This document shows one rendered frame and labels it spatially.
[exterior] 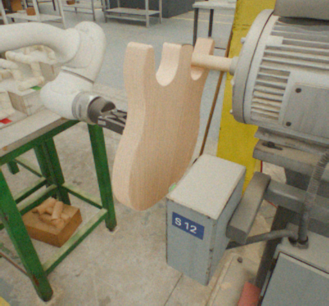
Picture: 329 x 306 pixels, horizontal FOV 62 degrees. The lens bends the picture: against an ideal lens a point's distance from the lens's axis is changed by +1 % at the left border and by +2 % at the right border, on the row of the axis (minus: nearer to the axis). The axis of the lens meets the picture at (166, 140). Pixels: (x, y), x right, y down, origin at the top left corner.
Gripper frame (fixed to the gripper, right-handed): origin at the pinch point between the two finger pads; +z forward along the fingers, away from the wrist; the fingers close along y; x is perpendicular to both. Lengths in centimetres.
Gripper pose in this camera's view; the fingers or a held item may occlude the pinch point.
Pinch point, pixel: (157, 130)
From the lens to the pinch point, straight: 69.7
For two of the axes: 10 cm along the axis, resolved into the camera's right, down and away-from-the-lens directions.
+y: -5.0, 2.9, -8.1
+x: 1.2, -9.1, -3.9
